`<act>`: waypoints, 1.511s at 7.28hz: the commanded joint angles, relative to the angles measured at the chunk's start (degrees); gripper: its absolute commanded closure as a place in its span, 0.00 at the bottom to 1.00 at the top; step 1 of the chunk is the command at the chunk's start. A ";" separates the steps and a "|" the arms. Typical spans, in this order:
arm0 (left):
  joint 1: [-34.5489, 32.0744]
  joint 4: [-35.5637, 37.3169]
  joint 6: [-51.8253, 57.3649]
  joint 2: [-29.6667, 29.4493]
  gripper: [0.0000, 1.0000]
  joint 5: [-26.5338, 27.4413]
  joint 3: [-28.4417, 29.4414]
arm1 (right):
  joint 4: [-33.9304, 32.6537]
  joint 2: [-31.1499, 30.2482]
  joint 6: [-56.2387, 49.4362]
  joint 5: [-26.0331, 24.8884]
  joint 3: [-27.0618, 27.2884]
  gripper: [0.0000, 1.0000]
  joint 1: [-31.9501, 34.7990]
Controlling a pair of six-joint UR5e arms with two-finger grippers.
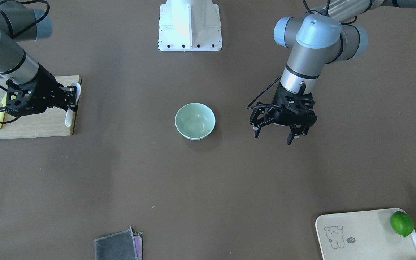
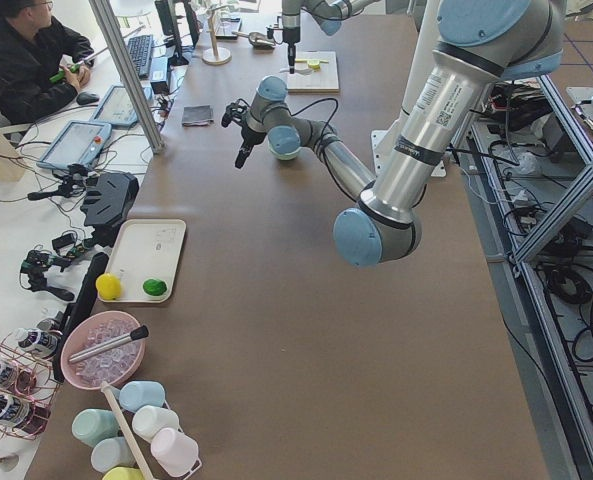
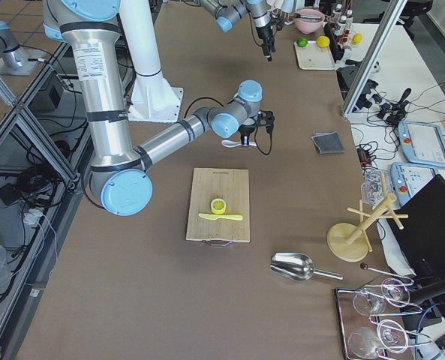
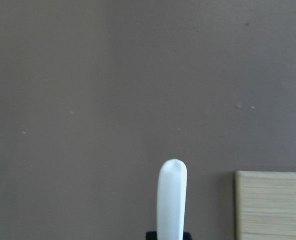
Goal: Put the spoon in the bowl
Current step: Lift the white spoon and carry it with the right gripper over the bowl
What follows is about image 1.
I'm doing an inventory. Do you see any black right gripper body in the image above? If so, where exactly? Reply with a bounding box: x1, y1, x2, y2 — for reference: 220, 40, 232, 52
5, 65, 64, 117

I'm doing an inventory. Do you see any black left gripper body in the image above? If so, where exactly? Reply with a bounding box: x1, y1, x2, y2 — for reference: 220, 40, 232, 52
250, 91, 317, 127

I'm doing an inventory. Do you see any white ceramic spoon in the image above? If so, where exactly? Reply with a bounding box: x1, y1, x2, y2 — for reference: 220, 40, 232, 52
65, 82, 81, 127

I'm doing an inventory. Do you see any green ceramic bowl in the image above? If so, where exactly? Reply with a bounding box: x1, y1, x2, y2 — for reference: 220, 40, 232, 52
174, 103, 216, 140

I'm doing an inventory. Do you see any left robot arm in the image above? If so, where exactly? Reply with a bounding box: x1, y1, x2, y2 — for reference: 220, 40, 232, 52
247, 0, 416, 144

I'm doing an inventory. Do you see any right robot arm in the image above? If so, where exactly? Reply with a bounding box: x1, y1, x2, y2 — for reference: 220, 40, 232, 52
0, 0, 80, 118

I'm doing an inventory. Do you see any yellow plastic fork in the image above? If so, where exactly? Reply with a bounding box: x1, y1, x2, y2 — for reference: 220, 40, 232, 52
0, 94, 7, 129

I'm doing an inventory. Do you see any beige tray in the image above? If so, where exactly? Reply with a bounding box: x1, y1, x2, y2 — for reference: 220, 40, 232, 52
315, 208, 416, 260

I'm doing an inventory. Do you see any green lime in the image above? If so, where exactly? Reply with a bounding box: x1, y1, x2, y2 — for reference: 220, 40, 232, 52
390, 211, 415, 237

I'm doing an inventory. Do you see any grey folded cloth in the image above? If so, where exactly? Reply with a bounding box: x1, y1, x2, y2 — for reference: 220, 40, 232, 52
94, 227, 143, 260

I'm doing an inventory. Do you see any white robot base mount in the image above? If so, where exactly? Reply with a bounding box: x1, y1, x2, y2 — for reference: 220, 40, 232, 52
157, 0, 223, 52

